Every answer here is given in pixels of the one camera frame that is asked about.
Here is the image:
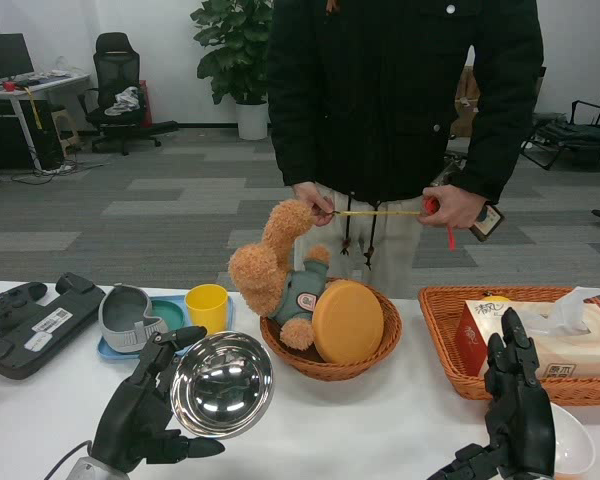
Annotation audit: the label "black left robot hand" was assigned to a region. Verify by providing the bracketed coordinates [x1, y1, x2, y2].
[90, 325, 226, 474]

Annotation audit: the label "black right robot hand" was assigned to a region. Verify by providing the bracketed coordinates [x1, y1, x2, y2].
[426, 307, 556, 480]

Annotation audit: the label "shiny metal bowl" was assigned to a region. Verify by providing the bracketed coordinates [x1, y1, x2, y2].
[169, 330, 275, 440]

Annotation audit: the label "white bowl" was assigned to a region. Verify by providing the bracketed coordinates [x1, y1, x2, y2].
[549, 402, 596, 474]

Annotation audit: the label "light blue tray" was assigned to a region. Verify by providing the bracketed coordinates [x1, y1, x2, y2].
[97, 294, 235, 362]

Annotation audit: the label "grey clog shoe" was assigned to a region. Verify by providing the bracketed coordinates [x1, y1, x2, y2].
[98, 283, 169, 354]

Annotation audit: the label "soft tissue pack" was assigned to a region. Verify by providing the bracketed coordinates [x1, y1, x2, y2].
[514, 285, 600, 379]

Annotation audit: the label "green plate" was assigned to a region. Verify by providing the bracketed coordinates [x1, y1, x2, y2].
[147, 298, 189, 334]

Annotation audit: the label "black handheld device with labels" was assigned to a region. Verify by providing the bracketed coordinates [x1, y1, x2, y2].
[0, 272, 106, 381]

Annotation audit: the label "rectangular orange wicker basket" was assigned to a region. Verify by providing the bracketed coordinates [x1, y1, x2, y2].
[418, 285, 600, 407]

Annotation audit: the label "yellow plastic cup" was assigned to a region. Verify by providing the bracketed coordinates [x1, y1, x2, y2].
[184, 283, 230, 336]

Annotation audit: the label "round wicker basket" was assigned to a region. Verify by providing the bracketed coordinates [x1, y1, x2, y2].
[259, 277, 404, 382]

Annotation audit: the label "black gamepad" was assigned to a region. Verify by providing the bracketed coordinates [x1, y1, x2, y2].
[0, 281, 49, 331]

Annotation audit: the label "brown plush toy green shirt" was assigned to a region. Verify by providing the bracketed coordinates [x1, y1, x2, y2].
[228, 198, 332, 350]

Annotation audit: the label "orange round plastic disc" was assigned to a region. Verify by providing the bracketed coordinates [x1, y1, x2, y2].
[312, 279, 385, 365]

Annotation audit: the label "brown id card holder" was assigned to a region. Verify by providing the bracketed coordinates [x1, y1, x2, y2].
[469, 203, 505, 242]

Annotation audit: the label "yellow tape measure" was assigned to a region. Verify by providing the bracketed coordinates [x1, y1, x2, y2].
[329, 197, 456, 252]

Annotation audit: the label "black folding chair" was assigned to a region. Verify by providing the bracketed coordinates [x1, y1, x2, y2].
[519, 64, 600, 171]

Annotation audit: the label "small wooden stool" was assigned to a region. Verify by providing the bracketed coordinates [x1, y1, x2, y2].
[49, 105, 81, 151]

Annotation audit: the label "black under-desk cabinet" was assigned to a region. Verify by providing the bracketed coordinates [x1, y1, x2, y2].
[0, 99, 64, 171]

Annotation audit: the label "white cloth on chair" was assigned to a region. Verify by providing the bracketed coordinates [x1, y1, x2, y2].
[104, 85, 141, 117]

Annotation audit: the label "cardboard boxes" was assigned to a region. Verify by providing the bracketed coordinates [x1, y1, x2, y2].
[449, 64, 479, 139]

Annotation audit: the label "white desk with red object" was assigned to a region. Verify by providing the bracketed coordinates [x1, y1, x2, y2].
[0, 72, 92, 171]

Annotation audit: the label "person in black jacket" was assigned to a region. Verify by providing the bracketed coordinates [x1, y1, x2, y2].
[265, 0, 546, 300]

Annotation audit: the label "black office chair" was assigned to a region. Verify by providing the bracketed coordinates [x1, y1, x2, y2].
[77, 32, 179, 156]

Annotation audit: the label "black computer monitor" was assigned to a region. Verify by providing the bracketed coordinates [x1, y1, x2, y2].
[0, 33, 35, 89]

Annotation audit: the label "potted plant white pot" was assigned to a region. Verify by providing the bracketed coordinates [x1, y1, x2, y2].
[189, 0, 276, 141]

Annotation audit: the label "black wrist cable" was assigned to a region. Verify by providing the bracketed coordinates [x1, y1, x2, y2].
[42, 439, 94, 480]

